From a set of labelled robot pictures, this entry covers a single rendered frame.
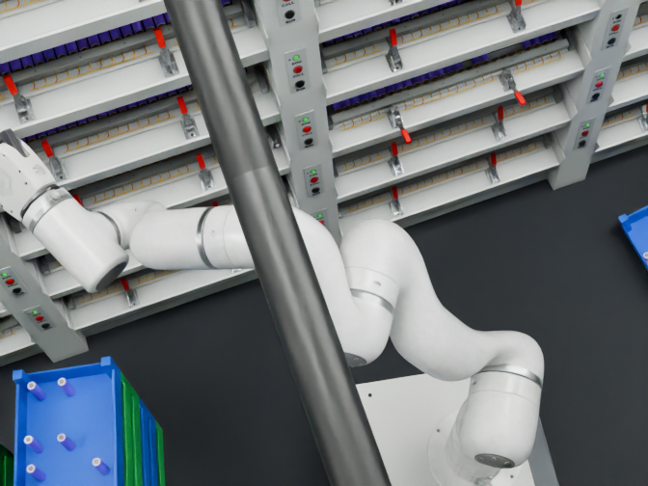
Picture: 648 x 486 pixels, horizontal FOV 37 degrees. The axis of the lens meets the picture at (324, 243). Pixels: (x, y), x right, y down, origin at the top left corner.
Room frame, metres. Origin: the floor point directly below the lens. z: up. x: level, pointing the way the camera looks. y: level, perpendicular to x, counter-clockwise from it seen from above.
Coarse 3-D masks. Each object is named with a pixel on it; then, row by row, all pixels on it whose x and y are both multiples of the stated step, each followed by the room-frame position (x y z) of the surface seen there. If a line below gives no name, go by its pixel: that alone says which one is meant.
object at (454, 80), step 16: (544, 48) 1.34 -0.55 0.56; (560, 48) 1.34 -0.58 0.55; (496, 64) 1.32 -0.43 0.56; (512, 64) 1.31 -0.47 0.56; (448, 80) 1.29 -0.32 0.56; (464, 80) 1.29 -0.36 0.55; (400, 96) 1.27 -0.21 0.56; (416, 96) 1.27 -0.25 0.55; (432, 96) 1.27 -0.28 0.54; (352, 112) 1.24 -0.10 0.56; (368, 112) 1.24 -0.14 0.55
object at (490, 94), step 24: (576, 24) 1.37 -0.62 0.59; (504, 48) 1.36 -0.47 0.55; (576, 48) 1.35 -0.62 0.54; (456, 72) 1.32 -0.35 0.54; (528, 72) 1.30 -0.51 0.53; (552, 72) 1.30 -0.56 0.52; (576, 72) 1.30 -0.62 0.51; (456, 96) 1.27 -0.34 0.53; (480, 96) 1.26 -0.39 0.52; (504, 96) 1.26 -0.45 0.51; (384, 120) 1.23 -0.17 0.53; (408, 120) 1.23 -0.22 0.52; (432, 120) 1.22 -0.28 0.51; (336, 144) 1.19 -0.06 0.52; (360, 144) 1.19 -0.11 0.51
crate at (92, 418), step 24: (24, 384) 0.77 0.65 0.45; (48, 384) 0.78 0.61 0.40; (72, 384) 0.77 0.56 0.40; (96, 384) 0.77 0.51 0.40; (120, 384) 0.76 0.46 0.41; (24, 408) 0.73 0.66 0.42; (48, 408) 0.73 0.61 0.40; (72, 408) 0.72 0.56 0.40; (96, 408) 0.71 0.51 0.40; (120, 408) 0.70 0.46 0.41; (24, 432) 0.68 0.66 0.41; (48, 432) 0.68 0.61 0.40; (72, 432) 0.67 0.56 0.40; (96, 432) 0.66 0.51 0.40; (120, 432) 0.65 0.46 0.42; (24, 456) 0.63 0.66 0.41; (48, 456) 0.63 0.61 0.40; (72, 456) 0.62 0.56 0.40; (96, 456) 0.61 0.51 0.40; (120, 456) 0.60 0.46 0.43; (24, 480) 0.58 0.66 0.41; (48, 480) 0.58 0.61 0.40; (72, 480) 0.57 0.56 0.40; (96, 480) 0.56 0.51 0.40; (120, 480) 0.55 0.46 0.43
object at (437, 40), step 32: (480, 0) 1.33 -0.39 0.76; (512, 0) 1.34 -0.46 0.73; (544, 0) 1.32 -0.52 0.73; (576, 0) 1.32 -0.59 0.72; (384, 32) 1.28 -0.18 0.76; (416, 32) 1.29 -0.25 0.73; (448, 32) 1.28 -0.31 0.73; (480, 32) 1.28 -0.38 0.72; (512, 32) 1.27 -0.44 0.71; (544, 32) 1.28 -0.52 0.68; (352, 64) 1.24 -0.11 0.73; (384, 64) 1.23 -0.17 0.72; (416, 64) 1.23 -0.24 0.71; (448, 64) 1.24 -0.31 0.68; (352, 96) 1.20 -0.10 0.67
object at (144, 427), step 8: (144, 408) 0.78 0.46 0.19; (144, 416) 0.76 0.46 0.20; (144, 424) 0.74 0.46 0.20; (144, 432) 0.72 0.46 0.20; (144, 440) 0.70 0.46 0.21; (144, 448) 0.68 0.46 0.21; (144, 456) 0.66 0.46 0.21; (144, 464) 0.64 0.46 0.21; (144, 472) 0.62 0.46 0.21; (144, 480) 0.61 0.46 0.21
